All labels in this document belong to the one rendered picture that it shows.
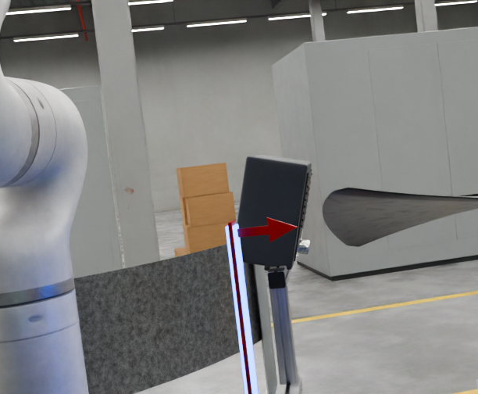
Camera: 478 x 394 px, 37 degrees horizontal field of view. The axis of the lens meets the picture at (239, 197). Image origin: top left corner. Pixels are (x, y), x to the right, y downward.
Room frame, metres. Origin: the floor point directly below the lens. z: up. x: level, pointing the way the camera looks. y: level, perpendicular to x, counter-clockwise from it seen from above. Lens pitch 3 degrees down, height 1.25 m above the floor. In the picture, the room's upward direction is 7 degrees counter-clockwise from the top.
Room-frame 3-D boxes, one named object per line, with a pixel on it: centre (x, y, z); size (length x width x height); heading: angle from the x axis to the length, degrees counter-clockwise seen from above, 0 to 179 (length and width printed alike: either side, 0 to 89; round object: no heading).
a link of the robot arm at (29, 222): (0.81, 0.24, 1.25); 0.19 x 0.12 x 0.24; 164
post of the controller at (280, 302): (1.22, -0.05, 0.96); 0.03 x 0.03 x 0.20; 82
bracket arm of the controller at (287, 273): (1.32, -0.06, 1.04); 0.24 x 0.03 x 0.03; 172
